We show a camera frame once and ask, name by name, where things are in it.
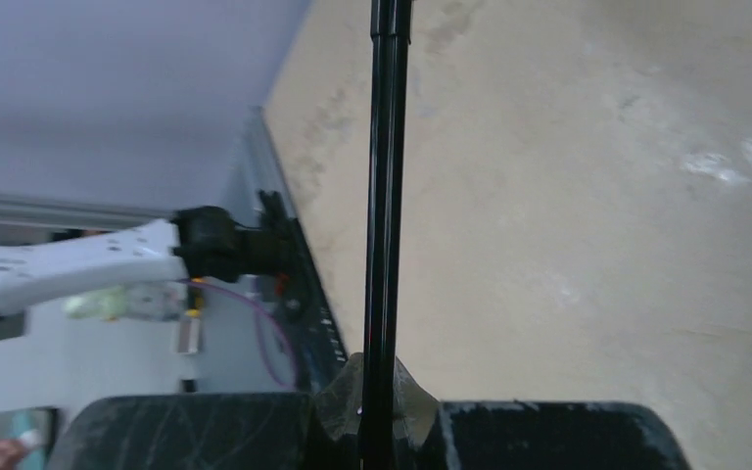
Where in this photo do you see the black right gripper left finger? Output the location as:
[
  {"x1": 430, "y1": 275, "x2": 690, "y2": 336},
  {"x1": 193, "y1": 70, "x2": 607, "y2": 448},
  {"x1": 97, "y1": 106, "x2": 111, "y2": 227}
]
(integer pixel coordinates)
[{"x1": 47, "y1": 353, "x2": 362, "y2": 469}]

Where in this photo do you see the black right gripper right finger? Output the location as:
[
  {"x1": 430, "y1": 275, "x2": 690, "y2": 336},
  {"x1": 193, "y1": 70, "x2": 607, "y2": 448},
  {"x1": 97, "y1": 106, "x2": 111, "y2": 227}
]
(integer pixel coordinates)
[{"x1": 394, "y1": 361, "x2": 690, "y2": 469}]

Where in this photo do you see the lavender umbrella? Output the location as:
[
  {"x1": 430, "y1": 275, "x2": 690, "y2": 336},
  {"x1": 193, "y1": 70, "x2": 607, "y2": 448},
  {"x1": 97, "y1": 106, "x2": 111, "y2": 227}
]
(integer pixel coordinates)
[{"x1": 358, "y1": 0, "x2": 413, "y2": 469}]

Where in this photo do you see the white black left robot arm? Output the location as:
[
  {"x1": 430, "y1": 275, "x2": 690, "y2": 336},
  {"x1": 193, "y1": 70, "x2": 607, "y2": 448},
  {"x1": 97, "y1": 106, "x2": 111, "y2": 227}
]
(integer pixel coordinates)
[{"x1": 0, "y1": 206, "x2": 296, "y2": 319}]

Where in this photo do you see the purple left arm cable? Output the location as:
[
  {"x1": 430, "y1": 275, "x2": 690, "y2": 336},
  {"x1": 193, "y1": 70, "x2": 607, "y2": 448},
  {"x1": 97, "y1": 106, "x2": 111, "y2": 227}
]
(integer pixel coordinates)
[{"x1": 177, "y1": 277, "x2": 300, "y2": 392}]

